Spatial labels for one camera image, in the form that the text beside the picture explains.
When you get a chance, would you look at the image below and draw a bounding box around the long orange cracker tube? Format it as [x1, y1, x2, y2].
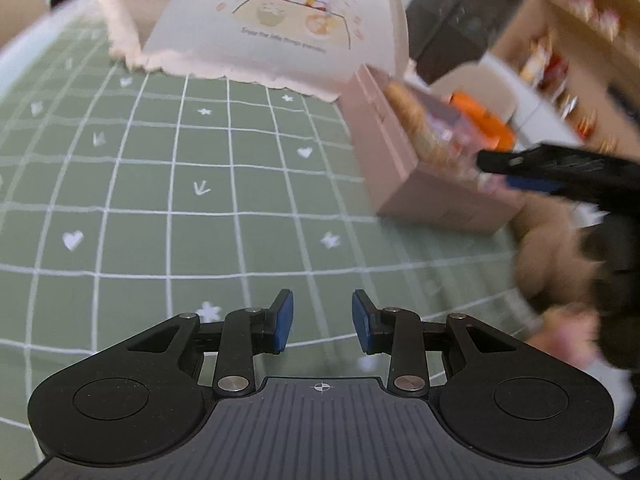
[383, 81, 482, 185]

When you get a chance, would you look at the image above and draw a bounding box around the brown plush toy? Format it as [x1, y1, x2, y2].
[510, 193, 601, 313]

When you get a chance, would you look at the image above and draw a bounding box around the orange snack bag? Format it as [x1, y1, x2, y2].
[449, 90, 515, 152]

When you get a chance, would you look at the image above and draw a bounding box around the pink plush toy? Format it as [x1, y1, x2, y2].
[527, 304, 634, 418]

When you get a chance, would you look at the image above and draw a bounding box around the beige chair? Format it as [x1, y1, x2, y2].
[0, 0, 50, 48]
[430, 55, 542, 128]

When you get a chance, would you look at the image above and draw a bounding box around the pink cardboard box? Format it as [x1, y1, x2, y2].
[338, 65, 523, 233]

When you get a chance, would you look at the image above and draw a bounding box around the wooden shelf with items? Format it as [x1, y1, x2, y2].
[487, 0, 639, 159]

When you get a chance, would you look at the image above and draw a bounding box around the green checkered tablecloth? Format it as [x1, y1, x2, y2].
[1, 20, 524, 479]

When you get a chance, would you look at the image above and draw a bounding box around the white food cover tent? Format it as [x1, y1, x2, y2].
[100, 0, 409, 102]

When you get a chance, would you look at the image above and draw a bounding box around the beige chair left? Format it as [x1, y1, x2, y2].
[0, 0, 50, 48]

